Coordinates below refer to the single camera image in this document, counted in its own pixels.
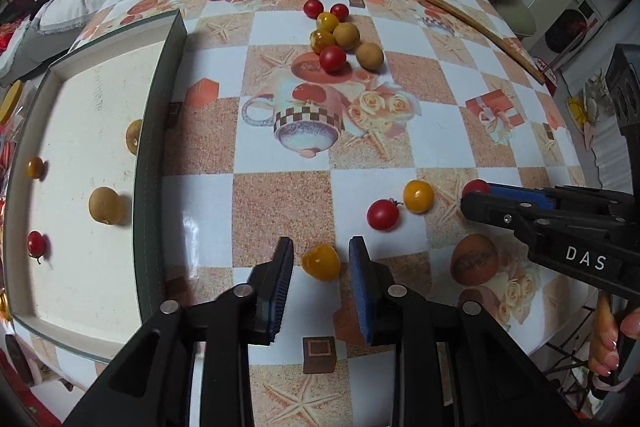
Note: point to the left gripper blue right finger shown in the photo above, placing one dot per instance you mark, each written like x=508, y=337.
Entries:
x=368, y=290

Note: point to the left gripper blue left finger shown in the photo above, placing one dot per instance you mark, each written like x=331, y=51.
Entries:
x=271, y=281

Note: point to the yellow heart shaped tomato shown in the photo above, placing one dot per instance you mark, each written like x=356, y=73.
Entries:
x=322, y=263

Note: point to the yellow cherry tomato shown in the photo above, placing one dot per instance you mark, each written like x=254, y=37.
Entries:
x=327, y=21
x=418, y=196

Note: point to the dark yellow tomato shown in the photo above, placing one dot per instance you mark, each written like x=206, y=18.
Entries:
x=35, y=167
x=321, y=39

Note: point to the person's right hand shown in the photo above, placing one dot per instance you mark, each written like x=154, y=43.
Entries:
x=607, y=333

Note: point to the white cardboard box tray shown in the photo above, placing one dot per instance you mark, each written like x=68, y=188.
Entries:
x=97, y=119

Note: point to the long wooden board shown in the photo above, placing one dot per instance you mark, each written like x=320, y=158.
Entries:
x=507, y=47

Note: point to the stacked washing machines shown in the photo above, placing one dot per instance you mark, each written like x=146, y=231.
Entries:
x=575, y=26

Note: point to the red cherry tomato in cluster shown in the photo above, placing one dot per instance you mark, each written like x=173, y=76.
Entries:
x=332, y=59

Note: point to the dark yellow tomato in cluster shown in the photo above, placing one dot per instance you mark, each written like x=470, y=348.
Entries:
x=321, y=39

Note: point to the yellow cherry tomato in cluster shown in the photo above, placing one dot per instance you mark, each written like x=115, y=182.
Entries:
x=327, y=21

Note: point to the red cherry tomato pair right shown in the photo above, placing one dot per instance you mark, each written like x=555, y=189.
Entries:
x=340, y=11

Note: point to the red cherry tomato pair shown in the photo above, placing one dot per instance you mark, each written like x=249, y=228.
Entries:
x=313, y=8
x=340, y=11

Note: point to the red cherry tomato pair left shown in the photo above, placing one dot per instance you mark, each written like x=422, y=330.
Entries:
x=313, y=8

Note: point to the plastic jar yellow lid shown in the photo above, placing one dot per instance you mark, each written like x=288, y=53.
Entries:
x=10, y=101

